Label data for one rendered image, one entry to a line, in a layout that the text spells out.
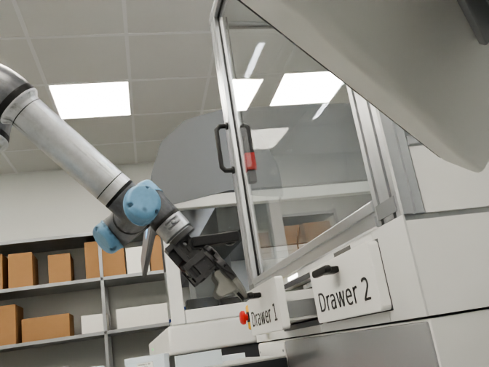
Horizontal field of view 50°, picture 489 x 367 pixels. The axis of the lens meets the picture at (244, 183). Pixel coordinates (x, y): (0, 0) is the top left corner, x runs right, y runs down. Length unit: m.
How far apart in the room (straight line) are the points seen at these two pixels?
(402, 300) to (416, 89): 0.52
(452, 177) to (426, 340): 0.25
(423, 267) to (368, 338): 0.22
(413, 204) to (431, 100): 0.44
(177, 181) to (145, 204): 1.08
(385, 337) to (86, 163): 0.64
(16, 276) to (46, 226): 0.76
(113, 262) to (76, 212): 0.85
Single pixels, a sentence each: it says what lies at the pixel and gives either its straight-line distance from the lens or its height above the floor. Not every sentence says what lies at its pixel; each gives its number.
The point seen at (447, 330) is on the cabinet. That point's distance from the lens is 0.80.
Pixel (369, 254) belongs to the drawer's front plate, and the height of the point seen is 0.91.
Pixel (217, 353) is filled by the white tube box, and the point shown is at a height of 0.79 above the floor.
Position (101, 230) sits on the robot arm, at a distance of 1.18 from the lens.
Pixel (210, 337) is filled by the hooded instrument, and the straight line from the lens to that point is 2.05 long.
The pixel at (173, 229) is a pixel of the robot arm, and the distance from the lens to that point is 1.22.
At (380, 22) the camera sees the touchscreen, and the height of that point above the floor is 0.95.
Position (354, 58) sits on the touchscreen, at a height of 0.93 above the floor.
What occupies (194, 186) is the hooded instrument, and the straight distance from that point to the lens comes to 2.14.
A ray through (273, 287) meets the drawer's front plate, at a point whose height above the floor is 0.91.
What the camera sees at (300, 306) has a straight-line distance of 1.15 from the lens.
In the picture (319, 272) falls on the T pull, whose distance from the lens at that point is 0.97.
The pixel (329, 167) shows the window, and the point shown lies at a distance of 1.06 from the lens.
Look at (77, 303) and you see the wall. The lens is 5.47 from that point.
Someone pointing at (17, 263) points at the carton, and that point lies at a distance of 5.12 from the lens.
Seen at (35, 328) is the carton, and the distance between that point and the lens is 5.10.
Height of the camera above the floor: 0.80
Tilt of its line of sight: 17 degrees up
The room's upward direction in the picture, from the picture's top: 9 degrees counter-clockwise
